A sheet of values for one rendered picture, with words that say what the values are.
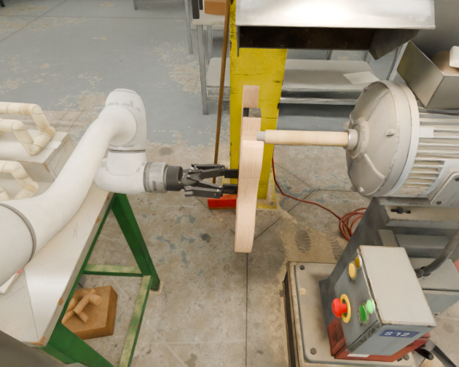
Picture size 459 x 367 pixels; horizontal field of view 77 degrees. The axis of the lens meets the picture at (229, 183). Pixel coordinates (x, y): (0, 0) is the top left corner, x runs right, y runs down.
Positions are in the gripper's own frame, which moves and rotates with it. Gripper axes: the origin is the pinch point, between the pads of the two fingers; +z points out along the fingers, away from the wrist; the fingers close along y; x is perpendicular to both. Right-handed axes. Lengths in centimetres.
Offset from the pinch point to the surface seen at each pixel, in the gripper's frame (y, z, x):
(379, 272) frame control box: 31.2, 28.9, 2.3
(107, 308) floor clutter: -9, -64, -92
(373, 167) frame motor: 17.8, 27.3, 18.0
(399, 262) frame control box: 28.8, 33.5, 2.7
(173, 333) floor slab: -5, -30, -106
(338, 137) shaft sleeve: 9.5, 21.8, 20.3
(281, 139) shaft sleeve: 9.9, 9.4, 19.3
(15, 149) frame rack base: -4, -66, 5
